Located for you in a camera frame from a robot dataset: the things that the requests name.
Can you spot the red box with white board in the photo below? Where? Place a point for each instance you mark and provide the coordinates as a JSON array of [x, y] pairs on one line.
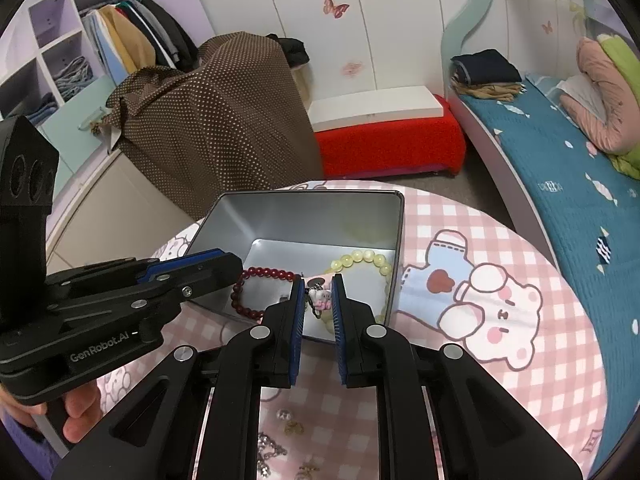
[[390, 145]]

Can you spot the white flat board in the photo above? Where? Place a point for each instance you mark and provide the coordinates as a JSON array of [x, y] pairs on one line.
[[375, 105]]

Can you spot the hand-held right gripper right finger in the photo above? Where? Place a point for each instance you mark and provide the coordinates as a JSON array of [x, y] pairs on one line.
[[341, 325]]

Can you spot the white wardrobe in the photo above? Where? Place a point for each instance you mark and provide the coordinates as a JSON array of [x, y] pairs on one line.
[[400, 25]]

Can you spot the pink checked tablecloth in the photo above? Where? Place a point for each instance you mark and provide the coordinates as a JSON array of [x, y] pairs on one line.
[[525, 310]]

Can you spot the grey folded clothes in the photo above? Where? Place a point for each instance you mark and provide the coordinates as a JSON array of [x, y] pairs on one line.
[[72, 77]]

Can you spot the blue folded jeans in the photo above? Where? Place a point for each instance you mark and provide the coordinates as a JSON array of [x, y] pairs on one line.
[[42, 110]]

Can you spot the silver metal tin box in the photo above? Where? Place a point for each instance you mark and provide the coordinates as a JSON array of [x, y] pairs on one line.
[[300, 220]]

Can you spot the pink bear charm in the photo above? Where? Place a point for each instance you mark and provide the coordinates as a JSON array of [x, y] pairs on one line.
[[320, 301]]

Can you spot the faint pink butterfly sticker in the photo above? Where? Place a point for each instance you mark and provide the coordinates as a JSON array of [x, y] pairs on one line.
[[352, 67]]

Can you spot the teal candy print bedsheet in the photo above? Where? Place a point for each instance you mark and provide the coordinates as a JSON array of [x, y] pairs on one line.
[[550, 170]]

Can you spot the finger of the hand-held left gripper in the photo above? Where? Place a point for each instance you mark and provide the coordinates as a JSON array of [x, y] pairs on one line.
[[210, 277], [172, 261]]

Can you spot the pink rolled quilt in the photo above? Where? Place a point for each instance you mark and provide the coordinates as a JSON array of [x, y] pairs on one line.
[[600, 110]]

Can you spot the green rolled quilt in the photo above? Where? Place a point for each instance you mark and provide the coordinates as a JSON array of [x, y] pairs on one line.
[[625, 55]]

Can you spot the gold earring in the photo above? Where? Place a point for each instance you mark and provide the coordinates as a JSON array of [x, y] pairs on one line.
[[294, 428]]

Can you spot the teal drawer cabinet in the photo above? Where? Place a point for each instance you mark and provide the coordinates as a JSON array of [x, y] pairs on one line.
[[65, 125]]

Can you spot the dark folded clothes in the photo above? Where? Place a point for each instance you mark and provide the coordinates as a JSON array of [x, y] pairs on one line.
[[485, 65]]

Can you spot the light blue hanging garment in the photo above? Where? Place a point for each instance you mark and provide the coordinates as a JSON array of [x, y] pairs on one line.
[[97, 45]]

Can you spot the white low cabinet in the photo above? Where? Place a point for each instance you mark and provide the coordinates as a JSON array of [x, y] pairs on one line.
[[110, 195]]

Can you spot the brown polka dot cloth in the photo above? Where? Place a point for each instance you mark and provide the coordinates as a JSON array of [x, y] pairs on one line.
[[210, 125]]

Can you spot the pearl earring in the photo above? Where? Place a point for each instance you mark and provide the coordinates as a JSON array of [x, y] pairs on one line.
[[285, 415]]

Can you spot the white pillow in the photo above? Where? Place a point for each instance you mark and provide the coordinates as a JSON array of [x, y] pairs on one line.
[[580, 87]]

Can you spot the tan folded clothes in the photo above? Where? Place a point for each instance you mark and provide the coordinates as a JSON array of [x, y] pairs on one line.
[[490, 92]]

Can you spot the yellow hanging garment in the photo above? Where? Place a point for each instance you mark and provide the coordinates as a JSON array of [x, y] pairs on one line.
[[125, 35]]

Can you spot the small gold jewelry piece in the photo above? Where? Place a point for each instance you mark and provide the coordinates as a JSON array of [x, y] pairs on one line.
[[306, 471]]

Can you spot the lilac shelf unit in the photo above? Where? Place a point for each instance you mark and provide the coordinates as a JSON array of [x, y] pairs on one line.
[[50, 20]]

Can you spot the black cloth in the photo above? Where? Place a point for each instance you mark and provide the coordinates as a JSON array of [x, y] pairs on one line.
[[290, 50]]

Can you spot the dark hanging clothes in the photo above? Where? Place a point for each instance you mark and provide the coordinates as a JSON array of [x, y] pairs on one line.
[[160, 30]]

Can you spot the person's left hand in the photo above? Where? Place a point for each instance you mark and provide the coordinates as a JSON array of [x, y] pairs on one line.
[[80, 405]]

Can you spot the small butterfly sticker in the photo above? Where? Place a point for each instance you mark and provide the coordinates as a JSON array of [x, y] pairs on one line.
[[547, 26]]

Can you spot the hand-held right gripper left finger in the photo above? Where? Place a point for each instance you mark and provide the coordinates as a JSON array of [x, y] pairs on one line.
[[298, 325]]

